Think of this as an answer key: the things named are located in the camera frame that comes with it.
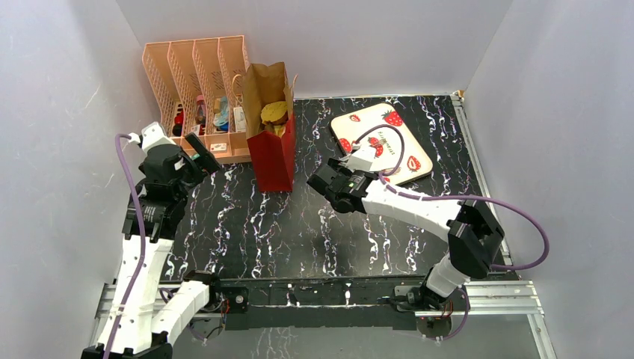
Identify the round yellow fake bread slice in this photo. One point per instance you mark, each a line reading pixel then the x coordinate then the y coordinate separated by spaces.
pixel 275 113

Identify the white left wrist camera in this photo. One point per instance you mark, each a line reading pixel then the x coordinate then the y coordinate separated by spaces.
pixel 154 135

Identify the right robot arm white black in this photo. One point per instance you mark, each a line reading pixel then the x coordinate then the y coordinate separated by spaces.
pixel 467 225

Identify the pink brown bottle in organizer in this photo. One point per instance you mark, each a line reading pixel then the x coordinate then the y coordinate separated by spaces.
pixel 200 114

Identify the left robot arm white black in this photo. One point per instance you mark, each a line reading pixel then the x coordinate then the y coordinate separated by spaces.
pixel 133 329

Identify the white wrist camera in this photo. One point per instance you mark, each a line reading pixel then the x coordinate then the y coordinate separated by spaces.
pixel 154 135
pixel 360 160

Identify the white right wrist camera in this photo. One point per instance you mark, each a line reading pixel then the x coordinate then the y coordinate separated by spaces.
pixel 360 160

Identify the red brown paper bag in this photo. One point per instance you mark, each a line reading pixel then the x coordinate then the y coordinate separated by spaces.
pixel 272 148

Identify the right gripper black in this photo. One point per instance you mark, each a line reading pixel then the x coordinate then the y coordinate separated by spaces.
pixel 329 179

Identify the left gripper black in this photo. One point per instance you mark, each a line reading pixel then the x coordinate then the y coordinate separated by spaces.
pixel 202 166

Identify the blue packet in organizer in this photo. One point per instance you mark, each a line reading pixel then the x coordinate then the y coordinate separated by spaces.
pixel 221 114

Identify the white card box in organizer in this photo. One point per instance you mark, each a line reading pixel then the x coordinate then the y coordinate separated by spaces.
pixel 240 119

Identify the pink plastic file organizer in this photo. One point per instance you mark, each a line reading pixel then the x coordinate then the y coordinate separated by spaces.
pixel 197 85

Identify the strawberry print cutting board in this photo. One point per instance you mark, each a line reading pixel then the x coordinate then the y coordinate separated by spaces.
pixel 389 136

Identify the red dark bottle in organizer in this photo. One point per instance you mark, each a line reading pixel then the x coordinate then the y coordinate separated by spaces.
pixel 178 123

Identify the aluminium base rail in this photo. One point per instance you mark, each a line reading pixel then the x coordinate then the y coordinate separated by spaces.
pixel 499 297

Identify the small white label box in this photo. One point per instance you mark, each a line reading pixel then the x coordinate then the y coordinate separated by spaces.
pixel 218 147

